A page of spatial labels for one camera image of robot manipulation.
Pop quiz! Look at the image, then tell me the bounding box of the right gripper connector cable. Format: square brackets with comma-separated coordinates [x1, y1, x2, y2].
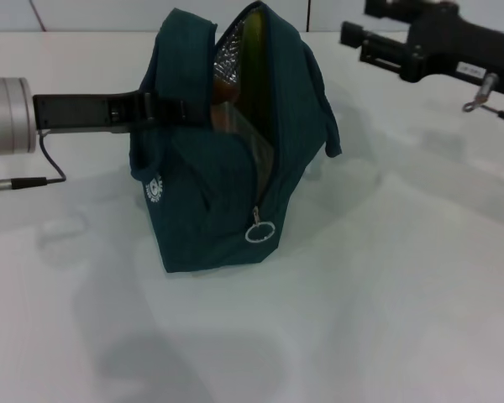
[463, 72, 504, 128]

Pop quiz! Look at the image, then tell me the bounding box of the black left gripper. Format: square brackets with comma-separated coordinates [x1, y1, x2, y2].
[32, 89, 207, 136]

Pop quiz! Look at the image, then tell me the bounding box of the dark teal insulated bag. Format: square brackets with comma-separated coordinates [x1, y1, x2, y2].
[128, 1, 344, 276]

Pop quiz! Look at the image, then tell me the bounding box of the clear blue-rimmed lunch box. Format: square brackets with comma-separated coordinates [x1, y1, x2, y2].
[209, 100, 275, 169]

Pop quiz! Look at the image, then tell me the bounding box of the green cucumber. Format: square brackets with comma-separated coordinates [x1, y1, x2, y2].
[239, 8, 278, 144]

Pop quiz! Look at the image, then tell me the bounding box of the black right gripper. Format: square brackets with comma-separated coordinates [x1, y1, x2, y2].
[339, 0, 504, 97]

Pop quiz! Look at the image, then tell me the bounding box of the yellow orange pear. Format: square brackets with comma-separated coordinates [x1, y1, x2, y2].
[212, 77, 243, 106]

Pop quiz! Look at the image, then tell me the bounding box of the left gripper connector cable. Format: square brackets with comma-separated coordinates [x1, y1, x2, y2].
[0, 133, 67, 198]

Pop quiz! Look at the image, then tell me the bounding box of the gripper connector cable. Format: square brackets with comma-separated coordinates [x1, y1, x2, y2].
[0, 133, 67, 198]
[463, 72, 504, 128]

